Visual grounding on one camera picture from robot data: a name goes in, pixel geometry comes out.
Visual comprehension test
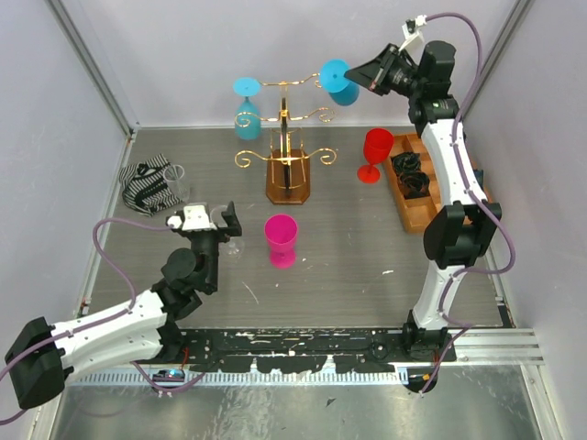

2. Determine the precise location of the striped black white cloth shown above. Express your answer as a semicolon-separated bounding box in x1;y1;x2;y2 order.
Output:
118;154;181;217

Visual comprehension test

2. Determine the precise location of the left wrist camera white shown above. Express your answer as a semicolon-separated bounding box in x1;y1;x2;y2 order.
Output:
166;203;217;232

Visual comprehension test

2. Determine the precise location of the wooden compartment tray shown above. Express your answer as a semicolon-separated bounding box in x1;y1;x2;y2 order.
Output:
382;133;442;235

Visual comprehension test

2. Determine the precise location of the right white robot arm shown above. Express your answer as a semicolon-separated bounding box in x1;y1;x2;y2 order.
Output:
345;40;502;361

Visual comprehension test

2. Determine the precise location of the dark rolled tie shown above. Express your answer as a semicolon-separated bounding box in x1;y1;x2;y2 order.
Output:
391;151;421;176
399;171;430;200

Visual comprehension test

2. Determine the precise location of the gold wire wine glass rack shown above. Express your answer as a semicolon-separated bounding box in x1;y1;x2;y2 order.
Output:
234;72;338;205

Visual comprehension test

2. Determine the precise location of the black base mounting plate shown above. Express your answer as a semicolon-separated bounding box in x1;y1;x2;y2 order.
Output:
132;325;458;375

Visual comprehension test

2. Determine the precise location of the blue patterned folded tie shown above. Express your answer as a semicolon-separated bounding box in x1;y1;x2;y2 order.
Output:
473;169;484;189

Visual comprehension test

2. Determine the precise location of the clear wine glass front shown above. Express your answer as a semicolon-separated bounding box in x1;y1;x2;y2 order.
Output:
210;205;245;259

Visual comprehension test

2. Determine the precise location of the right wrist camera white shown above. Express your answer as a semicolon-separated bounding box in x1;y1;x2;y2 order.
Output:
399;15;427;51

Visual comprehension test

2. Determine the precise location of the red wine glass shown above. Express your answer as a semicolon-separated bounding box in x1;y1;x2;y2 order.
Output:
357;127;394;184

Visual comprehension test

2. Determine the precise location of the light blue wine glass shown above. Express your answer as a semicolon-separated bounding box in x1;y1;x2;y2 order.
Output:
233;77;261;140

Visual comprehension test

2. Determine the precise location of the dark rolled tie right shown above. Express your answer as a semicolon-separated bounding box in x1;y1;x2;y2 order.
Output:
399;171;430;200

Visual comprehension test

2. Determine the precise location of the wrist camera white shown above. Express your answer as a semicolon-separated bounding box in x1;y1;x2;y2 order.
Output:
399;15;427;51
166;203;217;232

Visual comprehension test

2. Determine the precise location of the clear wine glass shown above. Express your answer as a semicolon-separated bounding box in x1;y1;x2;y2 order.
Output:
162;164;191;203
210;205;245;259

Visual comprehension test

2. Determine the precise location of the pink wine glass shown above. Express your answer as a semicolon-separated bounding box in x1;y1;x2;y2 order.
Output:
264;214;298;270

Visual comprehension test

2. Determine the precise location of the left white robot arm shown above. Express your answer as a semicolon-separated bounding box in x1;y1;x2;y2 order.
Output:
1;203;242;411

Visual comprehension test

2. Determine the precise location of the white slotted cable duct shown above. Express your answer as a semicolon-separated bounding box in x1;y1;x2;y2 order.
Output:
72;365;408;387

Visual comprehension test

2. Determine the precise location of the dark rolled tie left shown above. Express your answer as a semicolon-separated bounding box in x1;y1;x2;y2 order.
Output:
391;151;421;176

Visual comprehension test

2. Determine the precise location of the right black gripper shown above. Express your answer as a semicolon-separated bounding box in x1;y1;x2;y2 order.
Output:
342;43;422;99

